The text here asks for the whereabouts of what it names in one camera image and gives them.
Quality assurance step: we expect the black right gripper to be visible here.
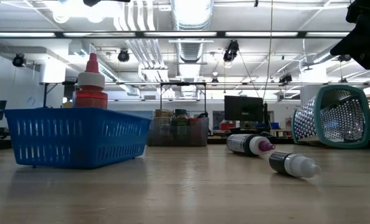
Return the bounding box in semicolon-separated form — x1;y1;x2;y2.
330;0;370;71

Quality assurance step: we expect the red squeeze bottle white cap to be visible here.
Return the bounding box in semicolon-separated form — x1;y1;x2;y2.
74;52;108;110

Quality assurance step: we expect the blue plastic basket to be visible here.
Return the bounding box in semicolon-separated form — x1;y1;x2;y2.
4;107;152;170

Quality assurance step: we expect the dark small dropper bottle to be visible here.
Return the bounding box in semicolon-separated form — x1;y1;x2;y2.
268;150;322;179

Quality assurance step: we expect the dark bottle pink tip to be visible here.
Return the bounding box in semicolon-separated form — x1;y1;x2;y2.
226;133;276;157

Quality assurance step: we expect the teal steel box grater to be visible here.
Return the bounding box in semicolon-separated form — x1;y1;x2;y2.
292;84;370;149

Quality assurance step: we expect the dark background monitor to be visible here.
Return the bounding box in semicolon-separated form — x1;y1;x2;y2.
224;95;265;123

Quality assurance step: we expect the translucent grey plastic bin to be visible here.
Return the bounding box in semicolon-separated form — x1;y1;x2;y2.
146;116;210;147

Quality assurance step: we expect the thin hanging cable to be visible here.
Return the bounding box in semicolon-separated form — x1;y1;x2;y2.
261;0;273;100

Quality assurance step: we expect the round ventilation duct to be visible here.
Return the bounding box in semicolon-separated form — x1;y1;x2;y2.
171;0;216;63

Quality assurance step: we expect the black overhead camera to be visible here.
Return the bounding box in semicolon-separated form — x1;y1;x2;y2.
223;39;240;63

